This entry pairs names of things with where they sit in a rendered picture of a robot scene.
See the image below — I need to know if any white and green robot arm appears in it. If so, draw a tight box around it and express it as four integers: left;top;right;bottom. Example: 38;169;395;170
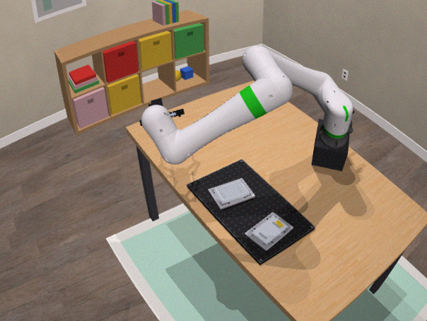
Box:
141;46;354;165

